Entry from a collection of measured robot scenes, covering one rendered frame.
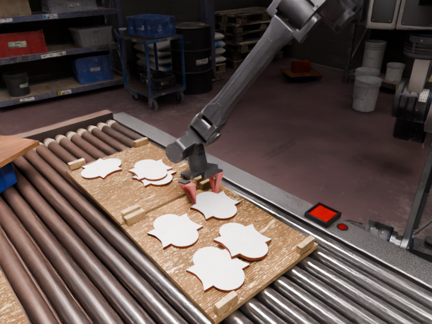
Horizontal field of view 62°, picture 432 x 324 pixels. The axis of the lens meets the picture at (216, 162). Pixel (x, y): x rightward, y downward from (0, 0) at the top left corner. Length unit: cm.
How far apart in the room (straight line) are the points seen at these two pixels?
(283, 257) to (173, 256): 27
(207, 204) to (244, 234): 17
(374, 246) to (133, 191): 73
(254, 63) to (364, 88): 374
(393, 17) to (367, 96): 328
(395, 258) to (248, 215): 39
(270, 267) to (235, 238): 12
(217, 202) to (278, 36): 50
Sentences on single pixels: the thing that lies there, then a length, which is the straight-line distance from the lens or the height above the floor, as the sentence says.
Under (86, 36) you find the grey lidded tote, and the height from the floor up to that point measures 78.
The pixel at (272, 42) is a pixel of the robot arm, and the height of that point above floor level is 141.
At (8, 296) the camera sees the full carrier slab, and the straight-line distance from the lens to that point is 96.
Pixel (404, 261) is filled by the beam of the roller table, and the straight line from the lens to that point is 104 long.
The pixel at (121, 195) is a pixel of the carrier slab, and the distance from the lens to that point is 118.
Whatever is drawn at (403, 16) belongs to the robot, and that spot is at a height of 142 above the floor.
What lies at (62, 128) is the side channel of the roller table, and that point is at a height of 94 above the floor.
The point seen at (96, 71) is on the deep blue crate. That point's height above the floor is 30.
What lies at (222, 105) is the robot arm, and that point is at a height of 125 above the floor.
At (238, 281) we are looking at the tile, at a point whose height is 95.
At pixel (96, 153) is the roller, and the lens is 152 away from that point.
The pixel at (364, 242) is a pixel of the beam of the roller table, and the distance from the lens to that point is 106.
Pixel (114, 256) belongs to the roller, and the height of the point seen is 92.
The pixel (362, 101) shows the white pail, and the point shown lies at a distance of 465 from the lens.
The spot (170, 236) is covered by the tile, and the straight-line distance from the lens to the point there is 97.
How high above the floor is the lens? 157
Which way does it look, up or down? 29 degrees down
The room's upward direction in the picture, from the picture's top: 1 degrees counter-clockwise
